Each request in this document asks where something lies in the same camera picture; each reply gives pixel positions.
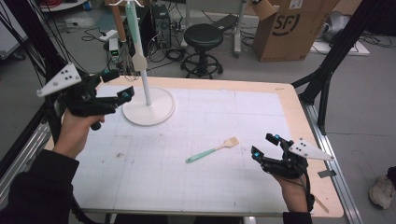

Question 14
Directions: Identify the thin wooden stick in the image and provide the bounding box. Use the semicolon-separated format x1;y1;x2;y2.
312;194;331;215

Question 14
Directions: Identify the black round stool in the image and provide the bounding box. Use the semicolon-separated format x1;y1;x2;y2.
180;22;224;79

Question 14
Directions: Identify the white metal stand leg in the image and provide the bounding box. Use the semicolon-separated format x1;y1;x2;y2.
233;0;248;59

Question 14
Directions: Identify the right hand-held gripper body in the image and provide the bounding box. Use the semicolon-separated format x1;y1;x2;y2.
261;137;336;180

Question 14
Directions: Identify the brown cardboard box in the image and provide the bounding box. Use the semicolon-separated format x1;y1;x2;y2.
251;0;340;63

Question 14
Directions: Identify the white power strip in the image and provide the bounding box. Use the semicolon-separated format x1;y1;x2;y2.
98;29;119;42

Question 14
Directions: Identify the person's left hand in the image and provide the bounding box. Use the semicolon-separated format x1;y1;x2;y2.
52;109;106;160

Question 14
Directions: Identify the small device with green display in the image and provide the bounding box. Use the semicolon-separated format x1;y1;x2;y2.
108;37;121;63

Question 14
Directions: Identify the grey tape strip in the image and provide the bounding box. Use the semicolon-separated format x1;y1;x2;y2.
318;169;337;179

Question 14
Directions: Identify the black frame strut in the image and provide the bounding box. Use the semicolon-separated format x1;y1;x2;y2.
291;0;386;135
3;0;89;144

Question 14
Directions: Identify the aluminium rail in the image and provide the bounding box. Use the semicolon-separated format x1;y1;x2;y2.
0;122;52;203
301;102;364;224

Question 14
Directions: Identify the white grid mat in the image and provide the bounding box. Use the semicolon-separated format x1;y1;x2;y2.
71;84;316;216

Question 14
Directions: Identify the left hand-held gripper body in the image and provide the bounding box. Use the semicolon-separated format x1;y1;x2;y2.
35;62;121;132

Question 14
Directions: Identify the beige spatula with green handle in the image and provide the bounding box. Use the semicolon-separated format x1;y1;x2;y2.
124;2;149;72

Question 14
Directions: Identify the tangle of black floor cables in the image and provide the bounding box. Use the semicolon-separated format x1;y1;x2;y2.
81;27;189;77

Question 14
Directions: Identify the black computer tower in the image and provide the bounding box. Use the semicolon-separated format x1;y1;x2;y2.
151;4;173;49

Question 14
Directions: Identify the white flat board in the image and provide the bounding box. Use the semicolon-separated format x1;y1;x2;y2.
309;39;371;57

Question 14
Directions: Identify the white hook stand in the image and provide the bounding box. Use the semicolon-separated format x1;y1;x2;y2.
106;0;177;127

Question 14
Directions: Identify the person's right hand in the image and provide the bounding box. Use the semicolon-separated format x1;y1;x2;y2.
272;174;309;215

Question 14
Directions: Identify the green-handled wooden spoon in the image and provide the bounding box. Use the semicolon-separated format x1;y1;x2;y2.
185;136;240;164

